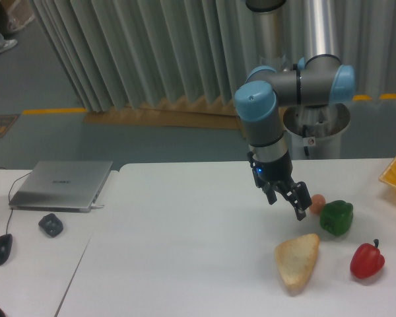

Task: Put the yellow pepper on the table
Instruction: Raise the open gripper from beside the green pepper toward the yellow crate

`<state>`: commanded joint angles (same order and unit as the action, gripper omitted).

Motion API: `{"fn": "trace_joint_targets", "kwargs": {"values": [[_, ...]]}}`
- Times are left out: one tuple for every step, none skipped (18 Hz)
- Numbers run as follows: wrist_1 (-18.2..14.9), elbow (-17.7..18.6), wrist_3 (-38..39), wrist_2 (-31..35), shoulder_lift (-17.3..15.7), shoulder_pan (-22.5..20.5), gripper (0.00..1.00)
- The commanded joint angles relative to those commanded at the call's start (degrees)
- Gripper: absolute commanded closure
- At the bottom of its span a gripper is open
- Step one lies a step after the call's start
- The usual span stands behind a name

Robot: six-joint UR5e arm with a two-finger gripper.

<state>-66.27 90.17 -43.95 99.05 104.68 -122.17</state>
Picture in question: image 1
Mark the brown cardboard sheet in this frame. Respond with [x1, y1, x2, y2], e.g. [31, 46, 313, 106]
[83, 96, 242, 130]

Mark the brown egg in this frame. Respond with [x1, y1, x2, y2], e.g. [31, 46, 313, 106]
[310, 194, 326, 215]

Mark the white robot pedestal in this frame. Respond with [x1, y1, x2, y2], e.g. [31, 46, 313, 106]
[283, 103, 350, 160]

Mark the grey pleated curtain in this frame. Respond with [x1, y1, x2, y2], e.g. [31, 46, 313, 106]
[31, 1, 396, 112]

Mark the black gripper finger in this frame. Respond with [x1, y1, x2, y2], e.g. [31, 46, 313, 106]
[263, 185, 277, 205]
[277, 181, 312, 221]

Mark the black computer mouse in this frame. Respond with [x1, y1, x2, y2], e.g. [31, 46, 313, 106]
[0, 234, 13, 266]

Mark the red bell pepper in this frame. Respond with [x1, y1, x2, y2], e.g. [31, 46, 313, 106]
[350, 238, 385, 279]

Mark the white sneaker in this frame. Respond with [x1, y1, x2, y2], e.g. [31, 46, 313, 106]
[0, 39, 18, 54]

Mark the toasted bread slice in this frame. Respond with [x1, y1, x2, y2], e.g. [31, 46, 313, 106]
[274, 233, 320, 291]

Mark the black laptop cable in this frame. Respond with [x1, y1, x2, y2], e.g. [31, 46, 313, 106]
[0, 166, 34, 181]

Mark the green bell pepper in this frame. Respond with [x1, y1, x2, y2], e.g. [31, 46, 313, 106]
[319, 200, 354, 236]

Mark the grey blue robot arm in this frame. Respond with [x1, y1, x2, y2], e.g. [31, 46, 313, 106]
[234, 1, 356, 220]

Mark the black small controller device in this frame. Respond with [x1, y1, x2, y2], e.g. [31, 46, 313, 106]
[38, 213, 64, 238]

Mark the black mouse cable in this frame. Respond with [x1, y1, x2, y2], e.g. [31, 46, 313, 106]
[5, 170, 31, 236]

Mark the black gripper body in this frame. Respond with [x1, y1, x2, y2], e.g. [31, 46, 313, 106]
[247, 151, 294, 194]

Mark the silver closed laptop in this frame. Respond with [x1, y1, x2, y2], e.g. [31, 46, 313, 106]
[9, 160, 113, 213]

